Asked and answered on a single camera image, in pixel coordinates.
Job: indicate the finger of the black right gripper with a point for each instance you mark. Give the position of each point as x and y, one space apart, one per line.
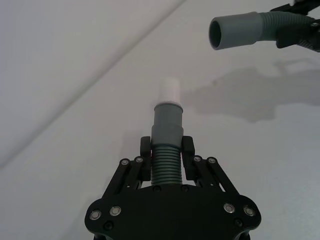
305 35
297 5

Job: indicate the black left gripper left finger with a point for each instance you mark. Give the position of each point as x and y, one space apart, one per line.
130 175

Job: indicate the white plastic tube connector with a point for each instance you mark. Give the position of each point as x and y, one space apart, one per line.
170 90

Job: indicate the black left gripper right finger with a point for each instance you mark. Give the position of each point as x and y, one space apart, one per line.
205 175

